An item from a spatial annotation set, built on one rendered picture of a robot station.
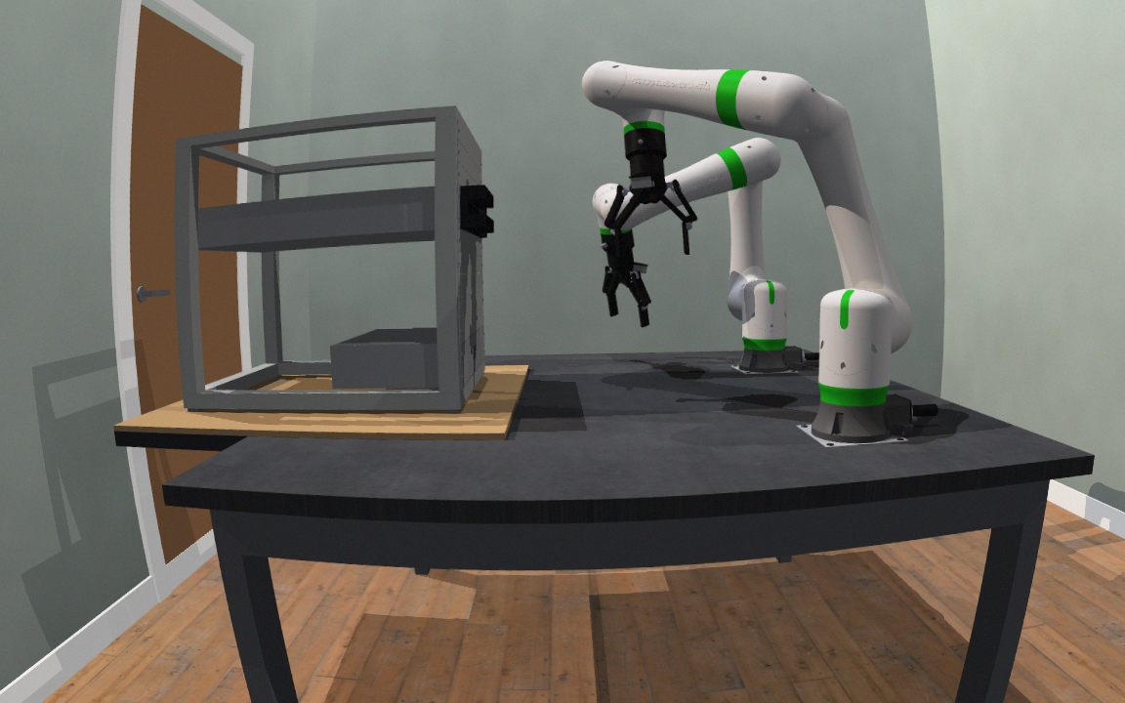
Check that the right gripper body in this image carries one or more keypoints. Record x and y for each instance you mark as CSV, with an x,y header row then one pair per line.
x,y
621,266

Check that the grey metal open frame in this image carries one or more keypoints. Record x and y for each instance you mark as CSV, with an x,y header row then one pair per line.
x,y
447,358

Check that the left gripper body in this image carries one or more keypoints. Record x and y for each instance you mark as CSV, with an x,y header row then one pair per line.
x,y
649,163

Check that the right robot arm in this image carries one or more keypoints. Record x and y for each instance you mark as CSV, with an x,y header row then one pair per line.
x,y
761,304

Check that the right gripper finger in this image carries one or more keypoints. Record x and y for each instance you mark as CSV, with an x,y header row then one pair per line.
x,y
611,284
644,298

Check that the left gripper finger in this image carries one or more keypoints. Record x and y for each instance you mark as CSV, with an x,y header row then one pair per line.
x,y
616,225
687,221

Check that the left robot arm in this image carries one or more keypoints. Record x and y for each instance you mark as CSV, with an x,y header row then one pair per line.
x,y
859,327

